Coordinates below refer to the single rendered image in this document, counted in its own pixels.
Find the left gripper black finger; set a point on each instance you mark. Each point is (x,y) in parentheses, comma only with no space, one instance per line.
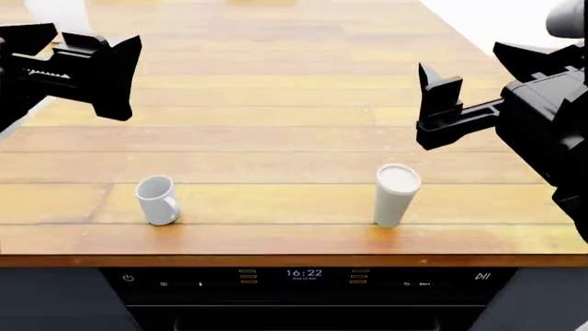
(27,38)
(110,79)

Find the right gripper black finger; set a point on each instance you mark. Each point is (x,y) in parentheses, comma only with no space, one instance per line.
(528,63)
(441,100)

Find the tall white cup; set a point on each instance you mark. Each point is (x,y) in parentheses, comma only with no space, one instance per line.
(390,203)

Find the black dishwasher control panel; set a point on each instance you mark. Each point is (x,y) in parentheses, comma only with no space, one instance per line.
(303,296)

